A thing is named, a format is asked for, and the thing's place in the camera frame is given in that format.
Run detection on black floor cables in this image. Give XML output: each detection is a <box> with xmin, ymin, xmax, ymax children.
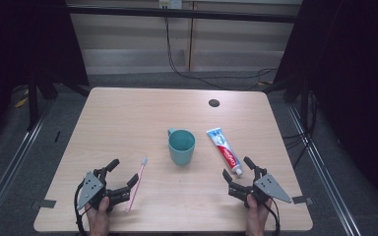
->
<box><xmin>281</xmin><ymin>91</ymin><xmax>320</xmax><ymax>170</ymax></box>

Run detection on dark curtain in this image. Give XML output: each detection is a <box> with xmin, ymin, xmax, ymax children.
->
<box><xmin>0</xmin><ymin>0</ymin><xmax>91</xmax><ymax>153</ymax></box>
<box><xmin>264</xmin><ymin>0</ymin><xmax>378</xmax><ymax>208</ymax></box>

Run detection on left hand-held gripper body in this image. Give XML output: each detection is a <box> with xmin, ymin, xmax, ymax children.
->
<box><xmin>75</xmin><ymin>168</ymin><xmax>132</xmax><ymax>212</ymax></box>

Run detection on yellow floor scrap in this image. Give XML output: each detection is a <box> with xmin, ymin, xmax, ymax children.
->
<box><xmin>14</xmin><ymin>88</ymin><xmax>30</xmax><ymax>109</ymax></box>

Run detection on metal floor rail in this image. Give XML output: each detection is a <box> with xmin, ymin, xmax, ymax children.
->
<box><xmin>0</xmin><ymin>99</ymin><xmax>53</xmax><ymax>228</ymax></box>
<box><xmin>287</xmin><ymin>105</ymin><xmax>362</xmax><ymax>236</ymax></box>

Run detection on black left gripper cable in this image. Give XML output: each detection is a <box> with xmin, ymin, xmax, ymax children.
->
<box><xmin>73</xmin><ymin>181</ymin><xmax>91</xmax><ymax>236</ymax></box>

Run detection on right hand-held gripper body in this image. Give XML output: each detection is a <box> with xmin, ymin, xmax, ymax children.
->
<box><xmin>227</xmin><ymin>172</ymin><xmax>293</xmax><ymax>209</ymax></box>

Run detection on pink toothbrush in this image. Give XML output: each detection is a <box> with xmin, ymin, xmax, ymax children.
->
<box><xmin>124</xmin><ymin>156</ymin><xmax>149</xmax><ymax>213</ymax></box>

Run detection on person's right hand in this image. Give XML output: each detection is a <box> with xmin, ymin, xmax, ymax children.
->
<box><xmin>244</xmin><ymin>193</ymin><xmax>274</xmax><ymax>236</ymax></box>

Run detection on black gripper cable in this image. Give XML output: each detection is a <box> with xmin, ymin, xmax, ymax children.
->
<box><xmin>265</xmin><ymin>196</ymin><xmax>283</xmax><ymax>236</ymax></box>
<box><xmin>73</xmin><ymin>181</ymin><xmax>91</xmax><ymax>236</ymax></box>

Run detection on long black wall cable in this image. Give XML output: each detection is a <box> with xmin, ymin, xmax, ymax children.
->
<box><xmin>162</xmin><ymin>8</ymin><xmax>279</xmax><ymax>91</ymax></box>

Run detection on grey tape piece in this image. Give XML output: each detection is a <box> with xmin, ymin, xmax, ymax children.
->
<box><xmin>30</xmin><ymin>199</ymin><xmax>58</xmax><ymax>210</ymax></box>
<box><xmin>291</xmin><ymin>195</ymin><xmax>314</xmax><ymax>207</ymax></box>

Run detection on person's left hand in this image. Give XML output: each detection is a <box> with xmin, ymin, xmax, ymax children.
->
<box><xmin>84</xmin><ymin>196</ymin><xmax>112</xmax><ymax>236</ymax></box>

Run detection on black stand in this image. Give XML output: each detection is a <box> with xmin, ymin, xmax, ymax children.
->
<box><xmin>298</xmin><ymin>77</ymin><xmax>312</xmax><ymax>133</ymax></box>
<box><xmin>27</xmin><ymin>70</ymin><xmax>41</xmax><ymax>133</ymax></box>

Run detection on toothpaste tube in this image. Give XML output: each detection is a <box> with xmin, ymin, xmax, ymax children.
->
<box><xmin>205</xmin><ymin>126</ymin><xmax>245</xmax><ymax>177</ymax></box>

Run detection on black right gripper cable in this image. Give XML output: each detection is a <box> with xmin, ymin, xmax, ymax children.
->
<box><xmin>265</xmin><ymin>196</ymin><xmax>283</xmax><ymax>236</ymax></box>

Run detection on black horizontal bar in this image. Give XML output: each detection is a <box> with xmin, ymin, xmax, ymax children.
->
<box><xmin>66</xmin><ymin>4</ymin><xmax>299</xmax><ymax>25</ymax></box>

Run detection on teal cup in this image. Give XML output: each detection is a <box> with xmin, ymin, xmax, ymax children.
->
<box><xmin>166</xmin><ymin>127</ymin><xmax>197</xmax><ymax>167</ymax></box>

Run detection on white wall socket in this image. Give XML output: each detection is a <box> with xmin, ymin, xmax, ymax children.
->
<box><xmin>158</xmin><ymin>0</ymin><xmax>183</xmax><ymax>10</ymax></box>

